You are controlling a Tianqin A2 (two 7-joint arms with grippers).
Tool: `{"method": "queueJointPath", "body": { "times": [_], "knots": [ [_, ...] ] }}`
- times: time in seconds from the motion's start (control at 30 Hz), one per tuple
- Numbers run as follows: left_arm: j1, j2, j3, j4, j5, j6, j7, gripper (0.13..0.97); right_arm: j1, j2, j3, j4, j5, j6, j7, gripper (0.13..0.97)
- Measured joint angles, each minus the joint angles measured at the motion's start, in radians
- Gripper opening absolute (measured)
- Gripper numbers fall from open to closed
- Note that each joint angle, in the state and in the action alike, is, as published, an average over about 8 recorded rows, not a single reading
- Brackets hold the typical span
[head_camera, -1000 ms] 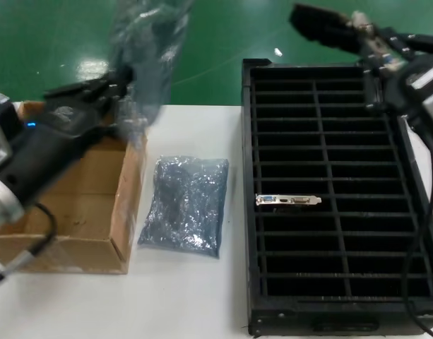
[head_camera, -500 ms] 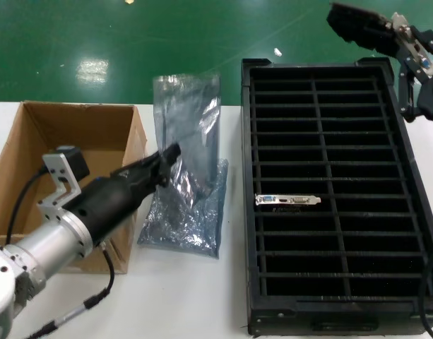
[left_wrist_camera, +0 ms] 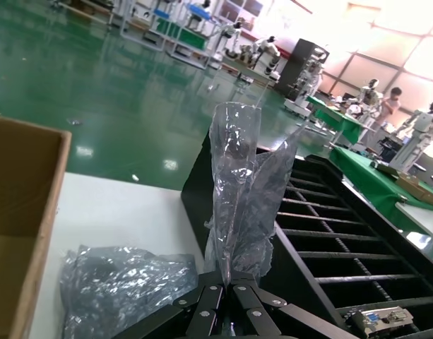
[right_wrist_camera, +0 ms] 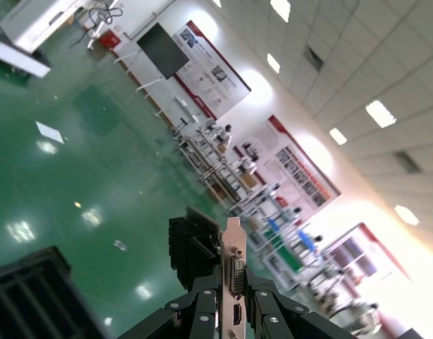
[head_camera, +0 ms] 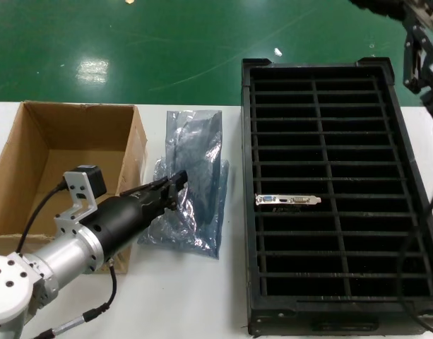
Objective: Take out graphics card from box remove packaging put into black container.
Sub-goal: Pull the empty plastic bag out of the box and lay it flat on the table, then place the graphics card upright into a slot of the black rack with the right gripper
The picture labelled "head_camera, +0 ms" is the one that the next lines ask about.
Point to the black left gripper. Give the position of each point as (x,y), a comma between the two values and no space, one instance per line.
(124,222)

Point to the smooth translucent antistatic bag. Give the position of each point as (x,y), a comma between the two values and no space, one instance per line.
(195,141)

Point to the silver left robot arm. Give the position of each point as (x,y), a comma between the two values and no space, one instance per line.
(60,254)

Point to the brown cardboard box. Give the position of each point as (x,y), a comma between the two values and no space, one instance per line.
(78,120)

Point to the black slotted container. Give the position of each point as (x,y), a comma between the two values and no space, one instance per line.
(308,312)

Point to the crinkled silver antistatic bag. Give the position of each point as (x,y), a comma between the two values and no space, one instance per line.
(202,252)

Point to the white floor debris piece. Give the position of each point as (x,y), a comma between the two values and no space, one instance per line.
(278,52)

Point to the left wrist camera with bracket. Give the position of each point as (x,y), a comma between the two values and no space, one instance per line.
(78,197)

